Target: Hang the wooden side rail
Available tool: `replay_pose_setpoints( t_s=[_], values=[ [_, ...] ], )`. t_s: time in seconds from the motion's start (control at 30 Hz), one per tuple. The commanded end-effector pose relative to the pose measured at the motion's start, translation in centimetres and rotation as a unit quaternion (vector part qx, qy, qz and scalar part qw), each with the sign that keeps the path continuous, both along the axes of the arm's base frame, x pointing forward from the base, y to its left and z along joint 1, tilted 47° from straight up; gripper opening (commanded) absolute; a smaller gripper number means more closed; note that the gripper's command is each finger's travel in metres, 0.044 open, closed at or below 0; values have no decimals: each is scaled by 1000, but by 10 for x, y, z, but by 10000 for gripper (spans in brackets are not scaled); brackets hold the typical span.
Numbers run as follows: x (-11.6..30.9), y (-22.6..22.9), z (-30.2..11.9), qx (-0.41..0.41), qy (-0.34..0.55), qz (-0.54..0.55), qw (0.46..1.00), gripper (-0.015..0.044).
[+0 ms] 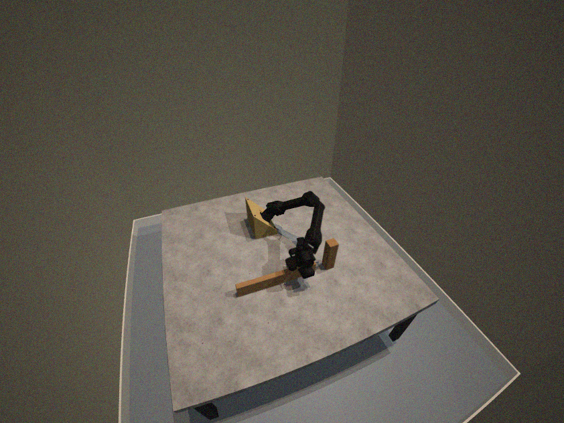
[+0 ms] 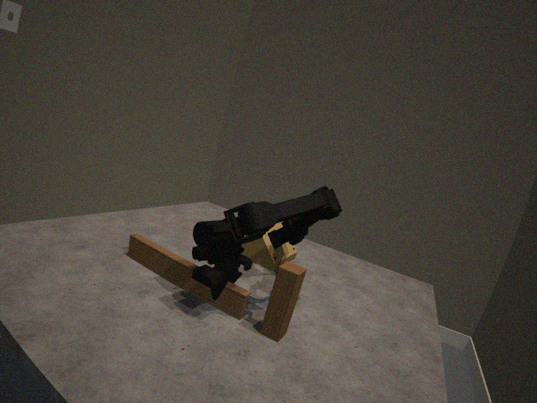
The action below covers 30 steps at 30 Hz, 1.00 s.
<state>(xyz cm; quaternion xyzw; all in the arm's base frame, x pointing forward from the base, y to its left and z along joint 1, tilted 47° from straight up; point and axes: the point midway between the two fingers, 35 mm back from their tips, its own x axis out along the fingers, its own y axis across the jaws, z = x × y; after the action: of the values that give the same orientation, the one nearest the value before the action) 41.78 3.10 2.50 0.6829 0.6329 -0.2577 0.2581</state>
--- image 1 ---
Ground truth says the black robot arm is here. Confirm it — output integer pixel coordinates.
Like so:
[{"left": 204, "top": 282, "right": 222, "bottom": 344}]
[{"left": 260, "top": 191, "right": 326, "bottom": 271}]

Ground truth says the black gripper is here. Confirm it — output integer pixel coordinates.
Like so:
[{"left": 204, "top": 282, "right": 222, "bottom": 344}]
[{"left": 289, "top": 248, "right": 315, "bottom": 279}]

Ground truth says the brown wooden post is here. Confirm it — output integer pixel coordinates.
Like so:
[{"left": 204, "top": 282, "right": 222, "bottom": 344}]
[{"left": 322, "top": 238, "right": 339, "bottom": 270}]

